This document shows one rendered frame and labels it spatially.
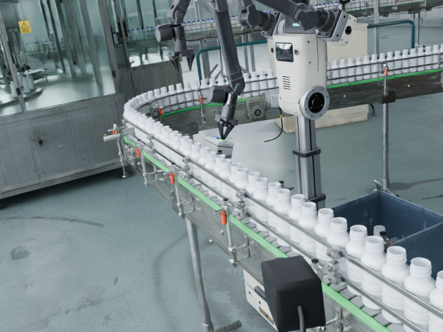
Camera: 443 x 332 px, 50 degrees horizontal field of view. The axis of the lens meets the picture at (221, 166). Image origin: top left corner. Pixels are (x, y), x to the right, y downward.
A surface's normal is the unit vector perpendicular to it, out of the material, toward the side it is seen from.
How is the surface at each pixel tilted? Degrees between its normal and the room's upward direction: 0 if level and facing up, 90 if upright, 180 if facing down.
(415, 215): 90
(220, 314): 0
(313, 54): 90
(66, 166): 90
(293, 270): 12
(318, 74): 101
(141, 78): 90
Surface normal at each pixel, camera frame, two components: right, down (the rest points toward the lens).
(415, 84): 0.14, 0.32
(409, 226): -0.88, 0.26
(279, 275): -0.14, -0.98
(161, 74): 0.45, 0.25
